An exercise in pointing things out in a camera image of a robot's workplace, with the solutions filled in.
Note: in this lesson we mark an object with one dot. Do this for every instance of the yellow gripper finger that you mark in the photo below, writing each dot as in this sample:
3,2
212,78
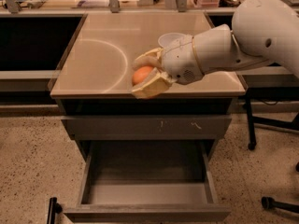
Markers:
149,58
155,83

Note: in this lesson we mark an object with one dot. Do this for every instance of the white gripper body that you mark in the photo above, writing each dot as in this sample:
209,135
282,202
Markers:
179,61

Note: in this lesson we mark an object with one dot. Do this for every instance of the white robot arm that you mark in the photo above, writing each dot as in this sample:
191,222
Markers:
261,31

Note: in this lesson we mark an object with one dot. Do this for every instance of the black chair leg caster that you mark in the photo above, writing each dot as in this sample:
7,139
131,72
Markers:
269,203

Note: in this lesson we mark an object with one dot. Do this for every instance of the grey drawer cabinet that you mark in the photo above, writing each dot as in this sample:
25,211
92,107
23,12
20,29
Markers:
95,79

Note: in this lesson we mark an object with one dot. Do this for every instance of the black handle bottom left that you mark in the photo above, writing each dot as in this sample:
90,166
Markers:
54,209

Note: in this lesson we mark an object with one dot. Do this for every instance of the black table leg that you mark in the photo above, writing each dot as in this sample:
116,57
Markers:
252,136

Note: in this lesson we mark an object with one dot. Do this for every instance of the orange fruit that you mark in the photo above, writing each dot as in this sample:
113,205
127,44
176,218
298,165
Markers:
140,74

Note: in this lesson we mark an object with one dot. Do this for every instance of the open middle drawer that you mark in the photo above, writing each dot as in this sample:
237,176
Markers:
140,181

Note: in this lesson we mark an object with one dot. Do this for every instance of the white ceramic bowl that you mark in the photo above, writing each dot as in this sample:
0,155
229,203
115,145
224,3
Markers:
166,39

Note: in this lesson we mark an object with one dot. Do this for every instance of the closed top drawer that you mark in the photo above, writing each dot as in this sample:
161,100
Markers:
146,127

